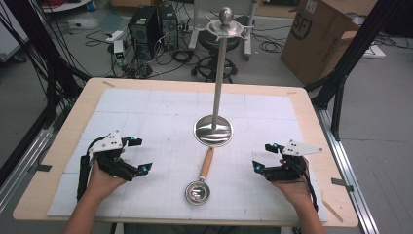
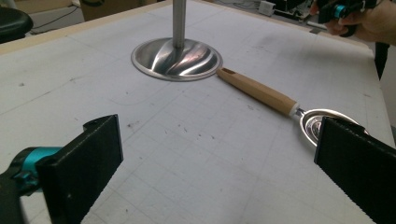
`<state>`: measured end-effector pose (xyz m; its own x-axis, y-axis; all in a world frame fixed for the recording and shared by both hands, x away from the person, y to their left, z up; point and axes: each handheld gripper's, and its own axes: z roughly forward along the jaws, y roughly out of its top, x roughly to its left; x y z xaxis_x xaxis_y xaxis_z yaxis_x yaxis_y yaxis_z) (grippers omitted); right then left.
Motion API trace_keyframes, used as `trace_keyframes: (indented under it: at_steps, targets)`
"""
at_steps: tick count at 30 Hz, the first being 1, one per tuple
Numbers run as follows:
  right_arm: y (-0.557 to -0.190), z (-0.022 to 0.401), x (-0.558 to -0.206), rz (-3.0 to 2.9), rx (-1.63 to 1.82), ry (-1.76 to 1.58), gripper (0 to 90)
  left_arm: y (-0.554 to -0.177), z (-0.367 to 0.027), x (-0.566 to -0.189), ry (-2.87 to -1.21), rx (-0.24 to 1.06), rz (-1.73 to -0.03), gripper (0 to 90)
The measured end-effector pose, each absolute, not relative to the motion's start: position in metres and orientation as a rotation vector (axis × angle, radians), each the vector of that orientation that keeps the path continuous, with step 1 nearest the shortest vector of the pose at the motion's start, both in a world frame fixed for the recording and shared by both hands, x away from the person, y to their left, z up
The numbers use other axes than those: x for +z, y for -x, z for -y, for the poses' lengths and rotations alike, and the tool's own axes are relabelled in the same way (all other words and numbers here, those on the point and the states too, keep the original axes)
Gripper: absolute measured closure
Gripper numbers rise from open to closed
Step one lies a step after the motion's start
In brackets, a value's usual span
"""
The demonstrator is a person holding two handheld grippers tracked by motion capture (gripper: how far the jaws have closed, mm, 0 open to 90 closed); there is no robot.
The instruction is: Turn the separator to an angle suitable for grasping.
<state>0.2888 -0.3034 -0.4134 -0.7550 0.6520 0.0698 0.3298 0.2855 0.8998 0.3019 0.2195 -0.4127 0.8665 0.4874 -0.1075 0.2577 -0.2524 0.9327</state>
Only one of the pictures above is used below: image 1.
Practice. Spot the grey tape piece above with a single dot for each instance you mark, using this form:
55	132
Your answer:
341	184
44	167

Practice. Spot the thin wooden stick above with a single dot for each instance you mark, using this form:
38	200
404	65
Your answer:
332	211

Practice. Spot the small device with green display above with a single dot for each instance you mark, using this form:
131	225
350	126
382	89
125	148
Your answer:
119	52

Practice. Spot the aluminium rail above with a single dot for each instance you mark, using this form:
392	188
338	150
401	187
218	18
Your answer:
26	162
347	169

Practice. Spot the person's left hand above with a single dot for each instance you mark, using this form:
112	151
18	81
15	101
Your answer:
100	182

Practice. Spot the office chair base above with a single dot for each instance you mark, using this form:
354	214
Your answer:
211	61

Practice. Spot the slim black computer tower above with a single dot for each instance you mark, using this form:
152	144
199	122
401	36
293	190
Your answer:
168	26

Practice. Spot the person's right hand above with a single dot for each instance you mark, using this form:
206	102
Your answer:
297	190

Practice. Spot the flat white floor box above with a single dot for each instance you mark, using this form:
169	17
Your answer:
375	52

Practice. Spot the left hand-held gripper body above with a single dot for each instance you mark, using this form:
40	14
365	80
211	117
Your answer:
108	143

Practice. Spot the steel utensil stand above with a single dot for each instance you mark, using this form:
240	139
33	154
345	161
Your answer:
220	81

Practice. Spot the white power strip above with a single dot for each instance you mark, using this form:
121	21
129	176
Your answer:
114	35

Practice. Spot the brown cardboard box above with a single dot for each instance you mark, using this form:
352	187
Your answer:
321	35

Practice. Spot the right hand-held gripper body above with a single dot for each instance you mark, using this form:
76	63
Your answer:
298	148

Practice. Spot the large black computer tower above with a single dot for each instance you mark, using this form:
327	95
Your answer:
142	31

